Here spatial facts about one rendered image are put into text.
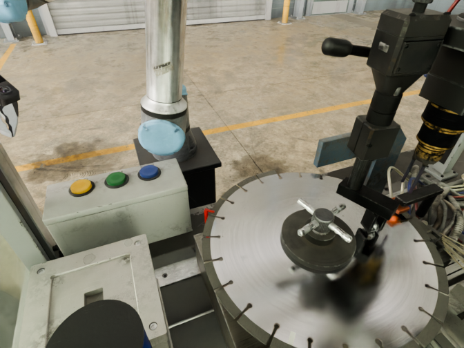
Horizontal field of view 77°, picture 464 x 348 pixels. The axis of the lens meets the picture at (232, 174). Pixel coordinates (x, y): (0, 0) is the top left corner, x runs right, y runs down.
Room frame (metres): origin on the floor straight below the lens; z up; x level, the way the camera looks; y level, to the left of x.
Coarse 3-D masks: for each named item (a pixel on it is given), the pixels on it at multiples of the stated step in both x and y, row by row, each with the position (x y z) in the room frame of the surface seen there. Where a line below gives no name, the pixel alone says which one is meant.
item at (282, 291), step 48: (240, 192) 0.39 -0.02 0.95; (288, 192) 0.39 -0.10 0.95; (240, 240) 0.28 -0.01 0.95; (384, 240) 0.29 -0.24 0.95; (240, 288) 0.20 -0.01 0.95; (288, 288) 0.20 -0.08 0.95; (336, 288) 0.21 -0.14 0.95; (384, 288) 0.21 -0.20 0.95; (432, 288) 0.21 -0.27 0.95; (288, 336) 0.14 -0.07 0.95; (336, 336) 0.15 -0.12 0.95; (384, 336) 0.15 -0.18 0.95
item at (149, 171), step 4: (144, 168) 0.51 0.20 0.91; (148, 168) 0.51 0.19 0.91; (152, 168) 0.51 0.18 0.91; (156, 168) 0.51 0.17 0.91; (140, 172) 0.50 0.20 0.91; (144, 172) 0.50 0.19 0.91; (148, 172) 0.50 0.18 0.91; (152, 172) 0.50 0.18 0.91; (156, 172) 0.50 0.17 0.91; (144, 176) 0.49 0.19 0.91; (148, 176) 0.49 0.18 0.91; (152, 176) 0.49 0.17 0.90
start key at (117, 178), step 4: (116, 172) 0.50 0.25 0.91; (120, 172) 0.50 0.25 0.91; (108, 176) 0.48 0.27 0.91; (112, 176) 0.48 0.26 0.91; (116, 176) 0.48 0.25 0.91; (120, 176) 0.48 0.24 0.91; (124, 176) 0.48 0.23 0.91; (108, 180) 0.47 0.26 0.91; (112, 180) 0.47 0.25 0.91; (116, 180) 0.47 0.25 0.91; (120, 180) 0.47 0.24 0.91; (124, 180) 0.47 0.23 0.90; (108, 184) 0.46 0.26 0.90; (112, 184) 0.46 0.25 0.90; (116, 184) 0.46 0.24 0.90
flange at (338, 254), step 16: (288, 224) 0.31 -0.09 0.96; (304, 224) 0.29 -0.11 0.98; (336, 224) 0.31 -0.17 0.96; (288, 240) 0.28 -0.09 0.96; (304, 240) 0.27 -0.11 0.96; (320, 240) 0.26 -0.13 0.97; (336, 240) 0.28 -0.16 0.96; (352, 240) 0.28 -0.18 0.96; (304, 256) 0.25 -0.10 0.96; (320, 256) 0.25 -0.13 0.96; (336, 256) 0.25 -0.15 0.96; (352, 256) 0.25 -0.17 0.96
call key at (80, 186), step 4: (80, 180) 0.47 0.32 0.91; (84, 180) 0.47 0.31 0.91; (88, 180) 0.47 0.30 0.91; (72, 184) 0.45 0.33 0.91; (76, 184) 0.45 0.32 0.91; (80, 184) 0.45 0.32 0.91; (84, 184) 0.45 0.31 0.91; (88, 184) 0.45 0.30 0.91; (72, 188) 0.44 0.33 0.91; (76, 188) 0.44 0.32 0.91; (80, 188) 0.44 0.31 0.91; (84, 188) 0.44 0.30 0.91; (88, 188) 0.45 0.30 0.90; (72, 192) 0.44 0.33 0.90; (76, 192) 0.43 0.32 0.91; (80, 192) 0.43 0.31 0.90; (84, 192) 0.44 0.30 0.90
